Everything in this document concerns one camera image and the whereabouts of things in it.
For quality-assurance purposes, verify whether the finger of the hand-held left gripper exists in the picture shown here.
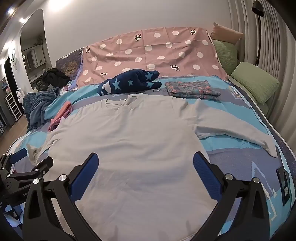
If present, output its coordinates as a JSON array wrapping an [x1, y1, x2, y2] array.
[[5, 157, 54, 186], [0, 148, 28, 172]]

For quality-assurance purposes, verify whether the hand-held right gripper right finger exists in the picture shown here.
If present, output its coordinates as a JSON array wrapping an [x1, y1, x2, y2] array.
[[193, 151, 271, 241]]

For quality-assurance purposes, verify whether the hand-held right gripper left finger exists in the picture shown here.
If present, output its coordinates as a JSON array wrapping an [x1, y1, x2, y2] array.
[[22, 152, 102, 241]]

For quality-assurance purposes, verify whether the cream white towel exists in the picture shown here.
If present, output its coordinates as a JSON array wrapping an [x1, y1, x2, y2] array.
[[26, 93, 278, 241]]

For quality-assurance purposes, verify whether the black clothes pile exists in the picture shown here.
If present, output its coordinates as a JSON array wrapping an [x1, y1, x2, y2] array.
[[36, 68, 71, 91]]

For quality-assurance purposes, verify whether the folded pink garment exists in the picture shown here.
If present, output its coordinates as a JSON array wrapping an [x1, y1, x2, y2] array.
[[47, 116, 64, 132]]

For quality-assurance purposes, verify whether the white shelf rack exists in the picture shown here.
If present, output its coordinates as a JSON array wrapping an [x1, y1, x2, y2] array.
[[5, 93, 20, 121]]

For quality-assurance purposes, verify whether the blue-grey blanket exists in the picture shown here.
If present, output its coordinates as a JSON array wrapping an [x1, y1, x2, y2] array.
[[23, 88, 62, 133]]

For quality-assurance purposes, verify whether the folded coral garment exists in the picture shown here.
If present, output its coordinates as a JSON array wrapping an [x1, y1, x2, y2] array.
[[53, 101, 73, 121]]

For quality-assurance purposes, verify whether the black phone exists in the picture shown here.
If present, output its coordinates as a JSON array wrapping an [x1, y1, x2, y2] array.
[[276, 166, 290, 207]]

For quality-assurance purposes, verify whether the folded floral garment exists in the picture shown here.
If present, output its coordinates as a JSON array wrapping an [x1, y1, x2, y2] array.
[[165, 80, 221, 101]]

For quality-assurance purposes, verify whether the white cabinet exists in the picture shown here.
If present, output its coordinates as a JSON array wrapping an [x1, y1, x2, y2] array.
[[22, 44, 45, 70]]

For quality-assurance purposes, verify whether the navy star print blanket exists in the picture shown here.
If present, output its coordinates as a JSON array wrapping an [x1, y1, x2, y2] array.
[[97, 69, 162, 96]]

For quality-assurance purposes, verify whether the dark patterned quilt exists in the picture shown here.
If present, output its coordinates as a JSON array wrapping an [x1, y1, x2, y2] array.
[[55, 48, 85, 81]]

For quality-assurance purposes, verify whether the small green pillow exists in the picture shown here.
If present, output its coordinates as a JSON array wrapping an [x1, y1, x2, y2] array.
[[231, 61, 280, 105]]

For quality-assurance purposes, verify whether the large green pillow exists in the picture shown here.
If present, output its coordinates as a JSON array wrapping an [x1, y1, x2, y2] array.
[[211, 39, 238, 75]]

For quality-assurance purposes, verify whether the pink polka dot sheet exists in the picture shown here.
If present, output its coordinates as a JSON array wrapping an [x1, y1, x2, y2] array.
[[76, 27, 229, 87]]

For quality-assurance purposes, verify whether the beige pillow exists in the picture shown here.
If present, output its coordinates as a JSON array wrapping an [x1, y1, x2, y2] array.
[[210, 22, 244, 45]]

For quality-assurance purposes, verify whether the beige curtain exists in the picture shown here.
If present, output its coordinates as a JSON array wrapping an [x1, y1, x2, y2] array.
[[228, 0, 296, 144]]

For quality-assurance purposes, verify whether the black floor lamp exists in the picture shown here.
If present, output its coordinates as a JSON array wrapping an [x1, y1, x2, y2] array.
[[252, 0, 265, 66]]

